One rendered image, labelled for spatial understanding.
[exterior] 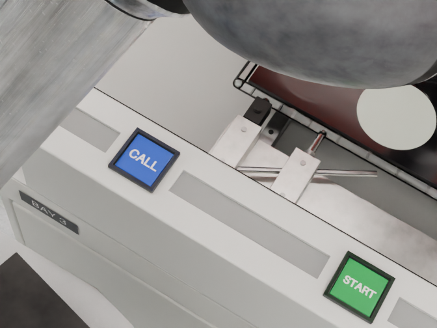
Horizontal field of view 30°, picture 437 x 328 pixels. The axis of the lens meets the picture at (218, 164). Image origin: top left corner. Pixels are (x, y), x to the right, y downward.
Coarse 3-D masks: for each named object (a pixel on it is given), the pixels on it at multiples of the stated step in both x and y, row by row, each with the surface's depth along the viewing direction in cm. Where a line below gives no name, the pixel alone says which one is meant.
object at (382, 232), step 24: (264, 144) 99; (312, 192) 96; (336, 192) 97; (336, 216) 95; (360, 216) 96; (384, 216) 96; (360, 240) 94; (384, 240) 94; (408, 240) 95; (432, 240) 95; (408, 264) 93; (432, 264) 94
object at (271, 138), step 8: (272, 120) 104; (280, 120) 104; (288, 120) 104; (264, 128) 103; (272, 128) 103; (280, 128) 103; (264, 136) 103; (272, 136) 103; (280, 136) 106; (272, 144) 103
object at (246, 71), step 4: (248, 64) 101; (252, 64) 101; (256, 64) 102; (244, 68) 101; (248, 68) 101; (252, 68) 101; (240, 72) 101; (244, 72) 100; (248, 72) 101; (252, 72) 101; (236, 76) 100; (240, 76) 100; (244, 76) 100; (248, 76) 101; (236, 80) 100; (236, 84) 100
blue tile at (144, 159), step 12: (132, 144) 88; (144, 144) 88; (156, 144) 88; (132, 156) 87; (144, 156) 87; (156, 156) 87; (168, 156) 87; (120, 168) 86; (132, 168) 86; (144, 168) 86; (156, 168) 87; (144, 180) 86
